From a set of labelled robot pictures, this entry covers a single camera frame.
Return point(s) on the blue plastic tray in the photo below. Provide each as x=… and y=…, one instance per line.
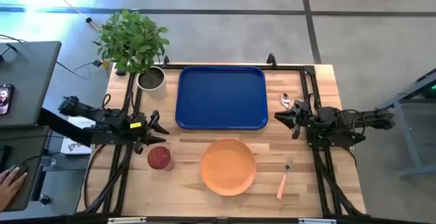
x=221, y=98

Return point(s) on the black diagonal beam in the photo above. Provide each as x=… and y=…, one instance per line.
x=61, y=125

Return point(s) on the smartphone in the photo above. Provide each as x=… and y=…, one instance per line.
x=5, y=99

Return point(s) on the silver aluminium bracket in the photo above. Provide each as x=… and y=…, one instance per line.
x=316, y=221
x=126, y=220

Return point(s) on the orange plate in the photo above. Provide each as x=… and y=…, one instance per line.
x=228, y=167

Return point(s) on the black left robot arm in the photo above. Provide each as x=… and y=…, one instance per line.
x=98, y=115

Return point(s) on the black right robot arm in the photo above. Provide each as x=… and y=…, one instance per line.
x=340, y=123

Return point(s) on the dark grey desk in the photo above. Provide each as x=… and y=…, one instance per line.
x=30, y=142

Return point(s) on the black table clamp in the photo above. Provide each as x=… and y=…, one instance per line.
x=166, y=61
x=272, y=60

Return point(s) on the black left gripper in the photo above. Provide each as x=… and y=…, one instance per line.
x=139, y=130

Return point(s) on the black round desk foot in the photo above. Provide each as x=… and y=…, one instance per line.
x=44, y=199

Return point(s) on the clear round object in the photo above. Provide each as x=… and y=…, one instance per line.
x=48, y=161

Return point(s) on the grey-blue table leg frame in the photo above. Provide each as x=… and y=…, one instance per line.
x=407, y=135

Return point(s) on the person's hand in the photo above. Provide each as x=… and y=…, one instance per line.
x=8, y=190

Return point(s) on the black aluminium table frame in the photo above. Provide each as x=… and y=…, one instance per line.
x=323, y=190

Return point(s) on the green plant in white pot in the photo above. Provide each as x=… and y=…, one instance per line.
x=131, y=40

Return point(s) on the red faceted plastic cup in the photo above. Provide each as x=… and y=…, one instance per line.
x=159, y=158

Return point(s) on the white printed box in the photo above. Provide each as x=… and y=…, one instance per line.
x=73, y=147

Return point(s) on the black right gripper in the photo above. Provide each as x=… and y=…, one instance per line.
x=301, y=118

